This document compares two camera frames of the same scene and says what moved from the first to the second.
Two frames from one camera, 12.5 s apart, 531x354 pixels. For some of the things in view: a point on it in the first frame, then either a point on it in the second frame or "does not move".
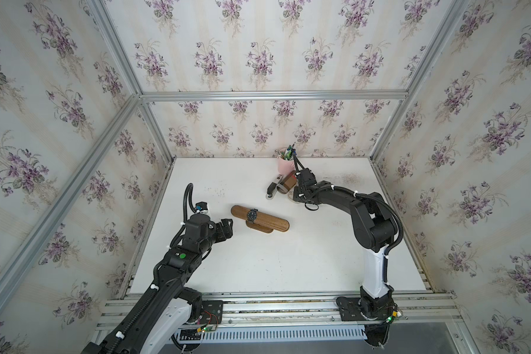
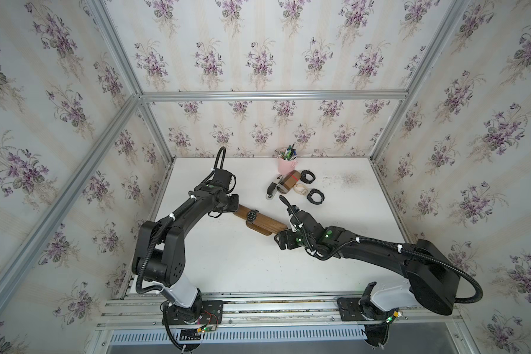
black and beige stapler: x=272 y=188 does not move
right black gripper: x=295 y=194 → x=281 y=239
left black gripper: x=217 y=228 → x=234 y=206
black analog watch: x=252 y=214 does not move
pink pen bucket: x=285 y=166 does not move
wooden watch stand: x=264 y=223 does not move
